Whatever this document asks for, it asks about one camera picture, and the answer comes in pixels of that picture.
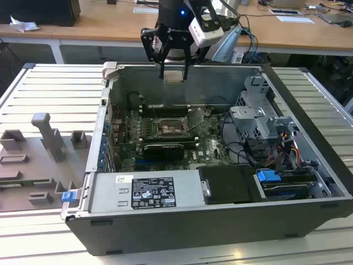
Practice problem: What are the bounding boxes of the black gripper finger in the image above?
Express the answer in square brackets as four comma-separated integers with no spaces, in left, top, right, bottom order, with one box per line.
[183,40,211,81]
[140,26,172,80]

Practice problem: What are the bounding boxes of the silver CPU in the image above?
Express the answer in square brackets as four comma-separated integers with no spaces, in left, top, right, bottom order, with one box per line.
[163,70,185,84]

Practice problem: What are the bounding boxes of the metal socket cover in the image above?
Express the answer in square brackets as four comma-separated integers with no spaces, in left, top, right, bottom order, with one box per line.
[187,108,206,131]

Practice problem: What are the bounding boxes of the black RAM slot row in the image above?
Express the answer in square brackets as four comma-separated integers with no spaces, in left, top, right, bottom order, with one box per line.
[142,136,200,144]
[141,105,191,117]

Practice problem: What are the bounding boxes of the CPU socket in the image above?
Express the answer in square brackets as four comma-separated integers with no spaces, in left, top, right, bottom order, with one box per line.
[156,118,191,138]

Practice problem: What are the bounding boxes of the pale blue teach pendant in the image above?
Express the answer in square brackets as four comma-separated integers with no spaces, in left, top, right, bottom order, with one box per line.
[211,26,243,63]

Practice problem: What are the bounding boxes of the wooden desk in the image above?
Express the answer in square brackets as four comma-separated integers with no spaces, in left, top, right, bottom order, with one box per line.
[0,0,353,65]

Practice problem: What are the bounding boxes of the metal drive cage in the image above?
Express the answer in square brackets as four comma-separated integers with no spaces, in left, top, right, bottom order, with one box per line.
[228,75,302,145]

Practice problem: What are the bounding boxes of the black graphics card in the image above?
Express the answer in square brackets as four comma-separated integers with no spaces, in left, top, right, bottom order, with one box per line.
[143,142,185,162]

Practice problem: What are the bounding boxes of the green motherboard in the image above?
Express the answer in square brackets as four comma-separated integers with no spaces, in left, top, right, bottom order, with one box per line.
[110,106,235,172]

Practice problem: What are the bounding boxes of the flat tablet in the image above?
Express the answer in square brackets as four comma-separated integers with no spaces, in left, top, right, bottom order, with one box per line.
[269,8,302,15]

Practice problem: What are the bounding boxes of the black box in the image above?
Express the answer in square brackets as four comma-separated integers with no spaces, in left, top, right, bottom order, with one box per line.
[0,0,82,27]

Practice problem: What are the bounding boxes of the white paper sheet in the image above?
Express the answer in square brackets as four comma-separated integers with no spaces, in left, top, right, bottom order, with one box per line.
[276,15,315,24]

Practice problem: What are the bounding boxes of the crumpled white paper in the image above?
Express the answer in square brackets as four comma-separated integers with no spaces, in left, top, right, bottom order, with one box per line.
[9,15,40,33]

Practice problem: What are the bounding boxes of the black plastic shroud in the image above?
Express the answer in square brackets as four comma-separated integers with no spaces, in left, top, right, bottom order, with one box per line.
[198,165,261,205]

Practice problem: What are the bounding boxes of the blue disk carrier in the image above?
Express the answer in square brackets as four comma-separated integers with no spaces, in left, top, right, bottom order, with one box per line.
[255,168,282,183]

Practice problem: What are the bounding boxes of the grey laptop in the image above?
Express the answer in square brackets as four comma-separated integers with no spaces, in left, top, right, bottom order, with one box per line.
[318,12,353,28]

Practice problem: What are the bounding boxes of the silver power supply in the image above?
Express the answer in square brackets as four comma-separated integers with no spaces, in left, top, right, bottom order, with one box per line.
[89,169,207,214]

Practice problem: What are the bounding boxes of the black open PC case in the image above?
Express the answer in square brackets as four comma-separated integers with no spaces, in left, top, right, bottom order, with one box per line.
[61,61,353,256]

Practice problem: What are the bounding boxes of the grey parts rack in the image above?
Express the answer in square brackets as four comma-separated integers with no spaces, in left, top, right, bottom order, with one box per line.
[0,112,93,213]

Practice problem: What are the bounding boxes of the green RAM stick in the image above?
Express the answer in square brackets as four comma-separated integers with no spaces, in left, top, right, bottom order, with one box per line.
[0,179,52,187]

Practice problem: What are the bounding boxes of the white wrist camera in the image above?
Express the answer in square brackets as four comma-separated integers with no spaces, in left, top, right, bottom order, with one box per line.
[188,7,224,48]

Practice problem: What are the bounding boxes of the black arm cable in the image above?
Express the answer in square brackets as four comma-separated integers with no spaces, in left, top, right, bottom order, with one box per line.
[219,0,249,30]

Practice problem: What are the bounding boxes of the blue cable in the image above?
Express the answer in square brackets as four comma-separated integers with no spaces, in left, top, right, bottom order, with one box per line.
[242,26,259,65]

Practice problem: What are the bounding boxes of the black looped cable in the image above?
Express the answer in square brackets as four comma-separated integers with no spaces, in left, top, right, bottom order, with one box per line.
[220,112,259,167]

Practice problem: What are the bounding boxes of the red yellow black wires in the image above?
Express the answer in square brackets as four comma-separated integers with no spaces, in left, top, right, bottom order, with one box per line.
[271,131,302,172]

